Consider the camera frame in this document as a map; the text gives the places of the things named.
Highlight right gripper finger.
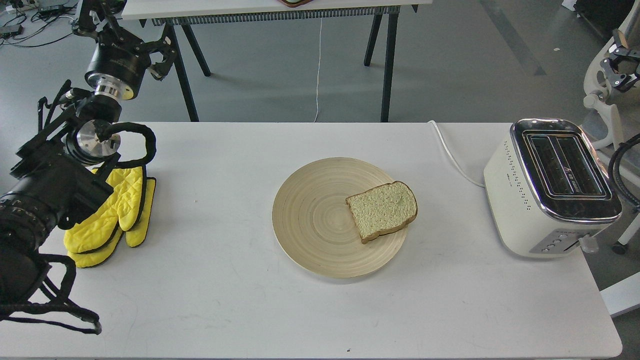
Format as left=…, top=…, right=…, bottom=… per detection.
left=601, top=46, right=640, bottom=92

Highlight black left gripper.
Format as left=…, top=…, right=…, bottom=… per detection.
left=72, top=0, right=178, bottom=100

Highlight slice of bread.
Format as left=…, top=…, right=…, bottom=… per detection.
left=345, top=181, right=418, bottom=244

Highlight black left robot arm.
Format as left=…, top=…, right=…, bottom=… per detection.
left=1, top=0, right=179, bottom=335

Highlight cream and chrome toaster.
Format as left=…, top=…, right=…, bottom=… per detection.
left=483, top=118, right=622, bottom=259

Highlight white background table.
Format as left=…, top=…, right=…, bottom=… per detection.
left=121, top=0, right=432, bottom=123

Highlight brown object on background table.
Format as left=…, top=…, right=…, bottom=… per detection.
left=279, top=0, right=313, bottom=8

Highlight yellow quilted oven mitt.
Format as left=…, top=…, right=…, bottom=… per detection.
left=63, top=165, right=147, bottom=255

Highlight yellow oven mitt underneath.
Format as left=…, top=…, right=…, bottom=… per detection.
left=65, top=176, right=157, bottom=268

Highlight round bamboo plate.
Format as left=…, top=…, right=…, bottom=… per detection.
left=272, top=157, right=409, bottom=279

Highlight black cables on floor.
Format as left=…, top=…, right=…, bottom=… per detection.
left=0, top=0, right=81, bottom=49

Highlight black cable loop right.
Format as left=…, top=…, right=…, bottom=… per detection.
left=607, top=133, right=640, bottom=210

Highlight white toaster power cord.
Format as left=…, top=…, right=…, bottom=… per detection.
left=428, top=120, right=487, bottom=189

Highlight thin white hanging cable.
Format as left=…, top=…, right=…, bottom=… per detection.
left=313, top=18, right=323, bottom=123

